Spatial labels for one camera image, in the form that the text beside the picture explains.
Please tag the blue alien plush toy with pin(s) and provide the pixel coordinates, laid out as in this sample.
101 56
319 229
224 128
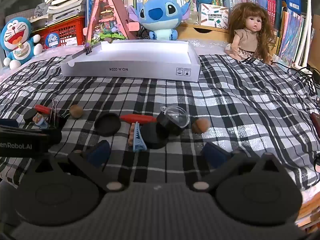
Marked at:
160 12

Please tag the red spindle-shaped toy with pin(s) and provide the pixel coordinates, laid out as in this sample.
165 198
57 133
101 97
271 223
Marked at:
42 108
137 119

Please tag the wooden ball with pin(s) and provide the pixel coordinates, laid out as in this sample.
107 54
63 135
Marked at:
201 126
76 111

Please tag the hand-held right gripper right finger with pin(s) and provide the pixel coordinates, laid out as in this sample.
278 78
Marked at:
215 155

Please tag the blue cat plush toy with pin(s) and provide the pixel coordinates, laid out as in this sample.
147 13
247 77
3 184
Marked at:
17 37

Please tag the clear plastic half sphere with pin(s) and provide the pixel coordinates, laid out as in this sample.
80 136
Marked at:
178 116

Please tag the grey storage basket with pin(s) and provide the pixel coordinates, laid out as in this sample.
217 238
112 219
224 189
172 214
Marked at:
22 12

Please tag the row of colourful thin books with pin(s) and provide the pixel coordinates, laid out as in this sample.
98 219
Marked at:
290 35

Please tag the wooden drawer box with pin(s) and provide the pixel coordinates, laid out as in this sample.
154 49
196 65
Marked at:
200 33

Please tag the white printed carton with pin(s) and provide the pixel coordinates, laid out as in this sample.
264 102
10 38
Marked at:
213 17

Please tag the red plastic crate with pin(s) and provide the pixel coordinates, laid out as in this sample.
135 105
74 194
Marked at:
67 30

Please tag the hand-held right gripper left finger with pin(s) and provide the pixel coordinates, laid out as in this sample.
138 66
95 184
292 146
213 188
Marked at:
98 153

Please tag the black cylinder cap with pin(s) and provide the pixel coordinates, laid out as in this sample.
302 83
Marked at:
168 125

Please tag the pink A-frame model house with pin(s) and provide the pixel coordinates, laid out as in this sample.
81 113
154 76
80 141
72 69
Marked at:
110 17

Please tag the long-haired baby doll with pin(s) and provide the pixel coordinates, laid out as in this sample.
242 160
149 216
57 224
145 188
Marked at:
246 37

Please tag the stack of books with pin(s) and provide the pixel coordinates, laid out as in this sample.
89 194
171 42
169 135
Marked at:
65 5

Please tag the white cardboard box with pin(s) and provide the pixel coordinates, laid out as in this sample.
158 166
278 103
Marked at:
130 67

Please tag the dark red object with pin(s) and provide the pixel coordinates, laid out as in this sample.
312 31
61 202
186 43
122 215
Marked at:
316 120

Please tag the blue clothespin with figure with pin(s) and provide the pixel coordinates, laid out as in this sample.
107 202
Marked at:
40 120
137 140

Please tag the white pipe rack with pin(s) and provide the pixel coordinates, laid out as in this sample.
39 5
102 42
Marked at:
308 5

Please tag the large black binder clip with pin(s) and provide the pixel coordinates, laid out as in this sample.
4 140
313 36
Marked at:
57 121

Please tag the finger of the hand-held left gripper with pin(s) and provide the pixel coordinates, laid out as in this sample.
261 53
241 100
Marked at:
53 137
10 123

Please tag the grey cloth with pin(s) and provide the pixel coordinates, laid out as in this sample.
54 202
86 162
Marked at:
42 9

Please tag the black white plaid blanket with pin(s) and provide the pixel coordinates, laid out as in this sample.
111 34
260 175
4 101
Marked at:
225 92

